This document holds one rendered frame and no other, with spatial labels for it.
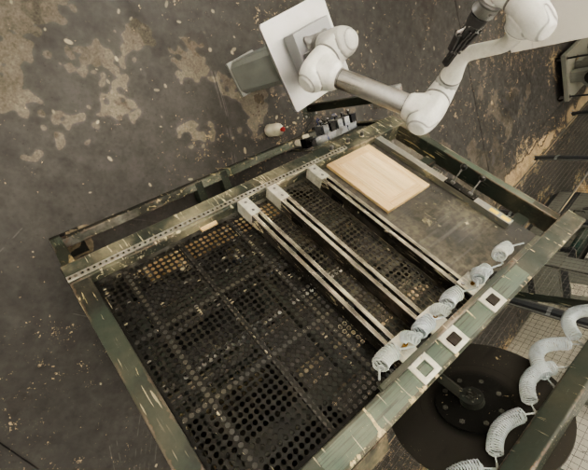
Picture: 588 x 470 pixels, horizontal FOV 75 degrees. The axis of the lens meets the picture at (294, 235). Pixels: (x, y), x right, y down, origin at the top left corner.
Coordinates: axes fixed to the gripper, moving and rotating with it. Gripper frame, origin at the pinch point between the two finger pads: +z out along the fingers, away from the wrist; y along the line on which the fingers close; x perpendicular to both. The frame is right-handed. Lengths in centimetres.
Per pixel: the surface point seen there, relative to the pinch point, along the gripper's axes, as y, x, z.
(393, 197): -5, -27, 70
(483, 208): 36, -52, 59
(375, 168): 0, -3, 80
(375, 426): -84, -116, 30
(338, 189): -35, -15, 69
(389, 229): -26, -48, 57
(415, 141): 42, 11, 86
